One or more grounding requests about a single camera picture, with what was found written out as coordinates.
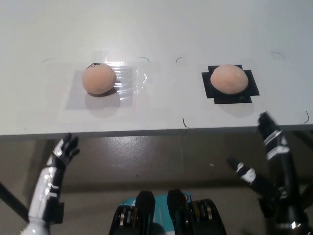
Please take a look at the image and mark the dark table leg brace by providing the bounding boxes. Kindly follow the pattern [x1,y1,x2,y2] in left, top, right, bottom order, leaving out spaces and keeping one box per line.
[0,180,28,223]

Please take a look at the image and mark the black ribbed robot body block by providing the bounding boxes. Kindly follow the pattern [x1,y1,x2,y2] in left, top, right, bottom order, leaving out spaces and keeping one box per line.
[167,189,226,235]
[109,190,157,235]

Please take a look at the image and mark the teal robot body panel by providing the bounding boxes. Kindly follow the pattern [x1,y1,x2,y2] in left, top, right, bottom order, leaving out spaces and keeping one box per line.
[119,194,192,235]

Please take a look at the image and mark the peach dumpling toy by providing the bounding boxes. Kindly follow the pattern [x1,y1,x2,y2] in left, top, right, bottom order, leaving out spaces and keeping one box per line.
[210,64,249,95]
[81,63,116,94]

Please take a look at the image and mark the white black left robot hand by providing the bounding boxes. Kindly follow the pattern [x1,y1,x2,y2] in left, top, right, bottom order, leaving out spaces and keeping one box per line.
[21,133,81,235]

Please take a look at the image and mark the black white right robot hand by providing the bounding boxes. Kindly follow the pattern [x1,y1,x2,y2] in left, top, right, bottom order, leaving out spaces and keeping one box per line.
[226,111,308,225]

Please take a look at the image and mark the black tape patch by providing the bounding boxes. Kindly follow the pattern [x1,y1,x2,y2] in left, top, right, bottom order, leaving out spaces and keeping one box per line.
[201,64,260,106]

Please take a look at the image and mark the clear plastic tape sheet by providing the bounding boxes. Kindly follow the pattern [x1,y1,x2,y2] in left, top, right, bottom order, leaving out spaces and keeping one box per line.
[92,48,148,99]

